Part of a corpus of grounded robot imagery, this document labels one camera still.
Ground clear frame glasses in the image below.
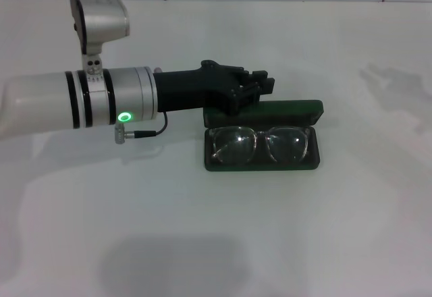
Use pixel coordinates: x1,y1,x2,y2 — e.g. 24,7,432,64
206,125,313,163

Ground green glasses case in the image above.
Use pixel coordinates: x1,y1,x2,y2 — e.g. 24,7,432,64
202,99,325,173

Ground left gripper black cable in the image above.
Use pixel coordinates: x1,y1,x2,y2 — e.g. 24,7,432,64
113,109,169,146

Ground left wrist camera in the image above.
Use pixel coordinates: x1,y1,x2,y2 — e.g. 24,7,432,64
68,0,131,75

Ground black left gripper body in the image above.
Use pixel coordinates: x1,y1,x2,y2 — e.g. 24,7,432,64
153,59,250,116

